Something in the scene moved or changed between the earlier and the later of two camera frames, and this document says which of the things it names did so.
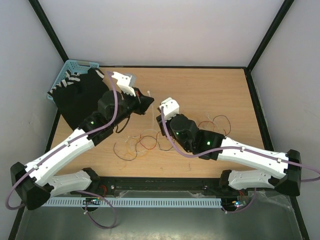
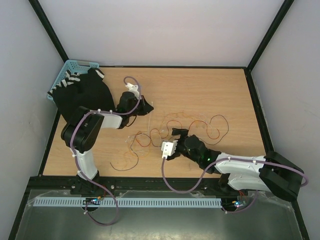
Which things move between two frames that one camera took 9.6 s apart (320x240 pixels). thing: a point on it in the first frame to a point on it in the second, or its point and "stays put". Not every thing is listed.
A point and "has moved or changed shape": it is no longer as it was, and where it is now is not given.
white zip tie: [152, 111] to [149, 118]
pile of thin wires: [132, 154] to [159, 131]
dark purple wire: [138, 147] to [205, 143]
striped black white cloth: [89, 83] stays put
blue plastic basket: [75, 66] stays put
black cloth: [80, 99] stays put
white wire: [157, 132] to [157, 131]
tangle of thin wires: [201, 123] has moved or changed shape
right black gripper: [160, 120] to [177, 131]
